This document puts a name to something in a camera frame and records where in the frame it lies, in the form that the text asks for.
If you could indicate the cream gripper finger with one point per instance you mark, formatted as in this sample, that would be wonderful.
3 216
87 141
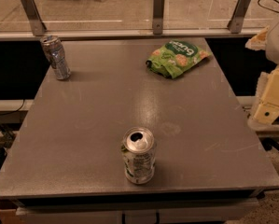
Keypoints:
266 107
258 41

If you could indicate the silver redbull can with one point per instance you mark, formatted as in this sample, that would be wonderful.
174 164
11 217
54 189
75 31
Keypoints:
54 52

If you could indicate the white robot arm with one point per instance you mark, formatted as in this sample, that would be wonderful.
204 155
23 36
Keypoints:
272 46

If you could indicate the green white soda can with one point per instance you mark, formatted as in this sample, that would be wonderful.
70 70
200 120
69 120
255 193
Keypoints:
138 150

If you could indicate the green snack bag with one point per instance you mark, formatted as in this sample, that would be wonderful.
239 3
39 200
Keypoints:
175 58

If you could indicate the cardboard box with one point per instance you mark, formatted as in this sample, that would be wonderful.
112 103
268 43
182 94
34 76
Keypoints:
8 213

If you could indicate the white metal rail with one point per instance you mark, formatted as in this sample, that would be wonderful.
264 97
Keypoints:
128 34

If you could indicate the right metal bracket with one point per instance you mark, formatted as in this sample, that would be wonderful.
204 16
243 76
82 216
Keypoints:
236 22

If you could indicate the metal bracket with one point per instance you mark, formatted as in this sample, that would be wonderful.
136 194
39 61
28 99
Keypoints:
37 25
158 12
236 22

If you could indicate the middle metal bracket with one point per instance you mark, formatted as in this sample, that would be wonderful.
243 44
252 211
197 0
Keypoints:
158 12

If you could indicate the left metal bracket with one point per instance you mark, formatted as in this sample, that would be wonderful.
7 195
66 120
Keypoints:
37 25

